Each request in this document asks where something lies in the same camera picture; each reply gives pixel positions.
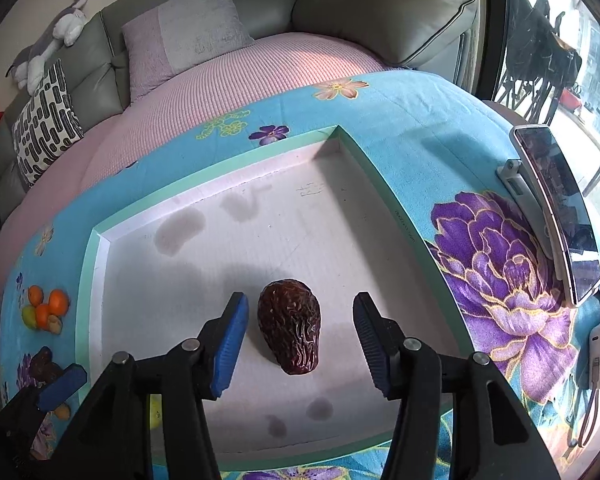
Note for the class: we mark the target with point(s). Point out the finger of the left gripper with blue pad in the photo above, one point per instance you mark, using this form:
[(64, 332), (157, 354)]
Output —
[(60, 390)]

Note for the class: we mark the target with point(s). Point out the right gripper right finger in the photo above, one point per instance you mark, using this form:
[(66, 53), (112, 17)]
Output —
[(493, 435)]

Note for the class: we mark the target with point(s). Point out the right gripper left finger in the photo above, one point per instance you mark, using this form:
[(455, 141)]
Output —
[(109, 436)]

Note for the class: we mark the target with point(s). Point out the dark red date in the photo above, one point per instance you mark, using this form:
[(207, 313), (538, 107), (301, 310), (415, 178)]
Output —
[(43, 369)]

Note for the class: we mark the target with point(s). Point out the small orange back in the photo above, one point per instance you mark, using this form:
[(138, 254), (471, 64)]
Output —
[(35, 295)]

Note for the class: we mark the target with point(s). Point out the large wrinkled red date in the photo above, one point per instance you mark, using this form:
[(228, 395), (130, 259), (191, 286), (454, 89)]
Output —
[(289, 319)]

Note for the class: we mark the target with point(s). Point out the brown longan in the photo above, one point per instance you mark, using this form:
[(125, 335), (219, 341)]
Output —
[(63, 411), (54, 324)]

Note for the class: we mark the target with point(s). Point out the large green jujube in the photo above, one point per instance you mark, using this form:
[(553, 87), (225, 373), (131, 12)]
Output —
[(155, 411)]

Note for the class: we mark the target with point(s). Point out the small green jujube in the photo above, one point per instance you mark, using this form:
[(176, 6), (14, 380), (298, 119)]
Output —
[(28, 316)]

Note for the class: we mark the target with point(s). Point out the teal shallow tray box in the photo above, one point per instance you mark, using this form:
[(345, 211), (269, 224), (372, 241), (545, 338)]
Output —
[(314, 208)]

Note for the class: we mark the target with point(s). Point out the blue floral tablecloth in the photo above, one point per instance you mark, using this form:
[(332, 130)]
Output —
[(439, 148)]

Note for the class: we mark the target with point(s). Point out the smartphone on stand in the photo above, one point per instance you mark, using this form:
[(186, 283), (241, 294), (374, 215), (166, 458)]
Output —
[(544, 188)]

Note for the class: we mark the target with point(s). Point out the black white patterned pillow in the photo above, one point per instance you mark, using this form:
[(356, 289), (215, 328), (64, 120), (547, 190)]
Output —
[(46, 127)]

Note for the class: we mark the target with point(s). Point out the grey white plush toy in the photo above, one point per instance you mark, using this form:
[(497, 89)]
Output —
[(28, 67)]

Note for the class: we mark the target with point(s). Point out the pink sofa cover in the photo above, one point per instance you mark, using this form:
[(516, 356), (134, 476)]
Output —
[(270, 66)]

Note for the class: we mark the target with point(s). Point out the grey leather sofa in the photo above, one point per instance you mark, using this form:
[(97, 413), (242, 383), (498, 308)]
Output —
[(422, 34)]

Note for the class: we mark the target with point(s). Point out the purple grey pillow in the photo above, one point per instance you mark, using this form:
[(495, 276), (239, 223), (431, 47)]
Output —
[(177, 35)]

